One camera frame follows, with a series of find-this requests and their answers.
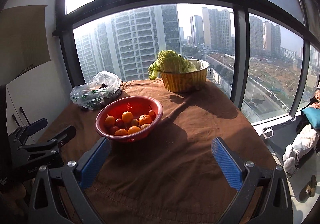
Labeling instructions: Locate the orange mandarin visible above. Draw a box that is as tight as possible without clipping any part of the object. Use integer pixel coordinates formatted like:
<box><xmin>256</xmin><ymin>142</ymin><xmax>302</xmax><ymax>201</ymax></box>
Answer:
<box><xmin>138</xmin><ymin>114</ymin><xmax>152</xmax><ymax>126</ymax></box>
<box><xmin>104</xmin><ymin>116</ymin><xmax>115</xmax><ymax>129</ymax></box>
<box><xmin>127</xmin><ymin>126</ymin><xmax>141</xmax><ymax>135</ymax></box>

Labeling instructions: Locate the red tomato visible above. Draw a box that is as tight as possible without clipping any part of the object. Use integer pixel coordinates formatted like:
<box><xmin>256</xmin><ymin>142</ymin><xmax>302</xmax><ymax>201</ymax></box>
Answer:
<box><xmin>108</xmin><ymin>125</ymin><xmax>119</xmax><ymax>135</ymax></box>
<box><xmin>114</xmin><ymin>118</ymin><xmax>125</xmax><ymax>129</ymax></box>

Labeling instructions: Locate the large smooth orange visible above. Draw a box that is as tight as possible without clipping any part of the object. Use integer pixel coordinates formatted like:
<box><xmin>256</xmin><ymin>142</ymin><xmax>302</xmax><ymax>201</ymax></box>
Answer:
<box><xmin>121</xmin><ymin>111</ymin><xmax>133</xmax><ymax>124</ymax></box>

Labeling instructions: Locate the left hand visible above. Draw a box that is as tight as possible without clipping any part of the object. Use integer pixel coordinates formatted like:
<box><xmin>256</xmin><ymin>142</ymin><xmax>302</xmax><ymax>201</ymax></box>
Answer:
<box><xmin>1</xmin><ymin>184</ymin><xmax>29</xmax><ymax>223</ymax></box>

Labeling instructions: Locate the brown slipper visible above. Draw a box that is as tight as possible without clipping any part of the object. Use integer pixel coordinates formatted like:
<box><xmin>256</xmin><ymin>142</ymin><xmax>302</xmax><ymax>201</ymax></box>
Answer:
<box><xmin>299</xmin><ymin>175</ymin><xmax>317</xmax><ymax>202</ymax></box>

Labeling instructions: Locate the white cabinet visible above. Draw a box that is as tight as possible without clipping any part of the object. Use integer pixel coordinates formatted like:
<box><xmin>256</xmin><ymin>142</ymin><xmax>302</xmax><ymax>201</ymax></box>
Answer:
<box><xmin>7</xmin><ymin>61</ymin><xmax>70</xmax><ymax>125</ymax></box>

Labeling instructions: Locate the folding cot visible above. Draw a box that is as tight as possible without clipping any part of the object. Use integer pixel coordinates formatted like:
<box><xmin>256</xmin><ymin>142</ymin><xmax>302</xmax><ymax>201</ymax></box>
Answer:
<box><xmin>261</xmin><ymin>115</ymin><xmax>319</xmax><ymax>178</ymax></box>

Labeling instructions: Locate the person lying on cot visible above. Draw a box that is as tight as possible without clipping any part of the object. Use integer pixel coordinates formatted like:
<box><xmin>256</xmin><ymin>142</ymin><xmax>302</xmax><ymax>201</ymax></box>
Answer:
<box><xmin>282</xmin><ymin>87</ymin><xmax>320</xmax><ymax>174</ymax></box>

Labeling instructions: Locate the clear plastic bag with greens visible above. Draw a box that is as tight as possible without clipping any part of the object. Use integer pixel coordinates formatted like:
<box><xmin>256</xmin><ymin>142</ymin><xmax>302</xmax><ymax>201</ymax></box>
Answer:
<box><xmin>70</xmin><ymin>71</ymin><xmax>121</xmax><ymax>110</ymax></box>

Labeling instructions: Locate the red plastic colander bowl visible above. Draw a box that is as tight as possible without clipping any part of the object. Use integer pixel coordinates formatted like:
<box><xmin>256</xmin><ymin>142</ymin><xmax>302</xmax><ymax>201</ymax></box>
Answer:
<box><xmin>95</xmin><ymin>96</ymin><xmax>163</xmax><ymax>143</ymax></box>

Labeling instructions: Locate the green napa cabbage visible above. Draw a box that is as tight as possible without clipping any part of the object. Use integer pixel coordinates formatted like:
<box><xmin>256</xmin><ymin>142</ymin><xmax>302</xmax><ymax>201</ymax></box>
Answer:
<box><xmin>148</xmin><ymin>50</ymin><xmax>197</xmax><ymax>80</ymax></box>

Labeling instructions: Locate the yellow metal basin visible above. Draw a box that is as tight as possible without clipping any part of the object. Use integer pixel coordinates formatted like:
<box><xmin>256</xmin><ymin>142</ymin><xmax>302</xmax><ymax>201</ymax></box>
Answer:
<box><xmin>160</xmin><ymin>59</ymin><xmax>210</xmax><ymax>93</ymax></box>

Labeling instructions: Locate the black cabinet handle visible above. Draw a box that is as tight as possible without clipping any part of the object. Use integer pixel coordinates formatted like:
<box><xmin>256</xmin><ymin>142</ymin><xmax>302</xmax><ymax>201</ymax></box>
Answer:
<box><xmin>19</xmin><ymin>107</ymin><xmax>30</xmax><ymax>125</ymax></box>
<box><xmin>12</xmin><ymin>114</ymin><xmax>20</xmax><ymax>127</ymax></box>

